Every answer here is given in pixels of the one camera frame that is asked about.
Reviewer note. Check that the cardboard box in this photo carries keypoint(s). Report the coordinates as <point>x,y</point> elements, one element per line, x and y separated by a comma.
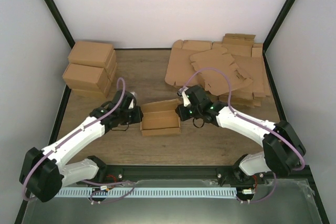
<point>95,54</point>
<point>88,78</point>
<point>86,93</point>
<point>160,118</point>

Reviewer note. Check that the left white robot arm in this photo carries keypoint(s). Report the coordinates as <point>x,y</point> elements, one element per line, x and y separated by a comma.
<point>45,172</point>

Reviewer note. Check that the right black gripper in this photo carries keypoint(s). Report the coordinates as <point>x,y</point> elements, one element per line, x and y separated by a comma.
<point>182,115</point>

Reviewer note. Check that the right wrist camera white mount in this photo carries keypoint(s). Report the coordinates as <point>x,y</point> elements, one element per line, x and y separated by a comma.
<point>181,93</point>

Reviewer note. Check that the black aluminium frame rail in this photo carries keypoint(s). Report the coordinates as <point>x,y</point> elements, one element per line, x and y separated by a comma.
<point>221,174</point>

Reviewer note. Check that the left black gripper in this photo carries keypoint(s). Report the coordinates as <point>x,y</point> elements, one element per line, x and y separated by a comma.
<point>138,117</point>

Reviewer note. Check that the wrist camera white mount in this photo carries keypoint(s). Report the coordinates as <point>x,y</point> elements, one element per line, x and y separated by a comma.
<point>133,102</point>
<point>181,93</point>

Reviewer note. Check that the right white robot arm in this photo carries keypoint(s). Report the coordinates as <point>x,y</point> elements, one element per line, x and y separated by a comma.
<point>282,152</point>

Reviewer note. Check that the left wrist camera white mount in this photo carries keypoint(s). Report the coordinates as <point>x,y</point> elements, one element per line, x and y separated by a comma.
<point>133,102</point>

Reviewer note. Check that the light blue slotted cable duct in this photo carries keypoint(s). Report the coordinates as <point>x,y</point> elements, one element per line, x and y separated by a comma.
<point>165,192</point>

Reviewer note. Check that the stack of flat cardboard blanks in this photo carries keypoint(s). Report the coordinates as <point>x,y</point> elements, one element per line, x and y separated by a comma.
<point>247,53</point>

